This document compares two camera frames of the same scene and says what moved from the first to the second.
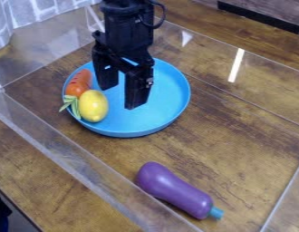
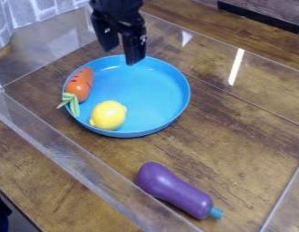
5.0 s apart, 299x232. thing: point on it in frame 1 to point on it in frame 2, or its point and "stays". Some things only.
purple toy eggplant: [157, 181] stays
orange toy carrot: [79, 82] stays
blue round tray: [156, 115] stays
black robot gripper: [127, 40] to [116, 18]
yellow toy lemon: [93, 105] to [109, 115]
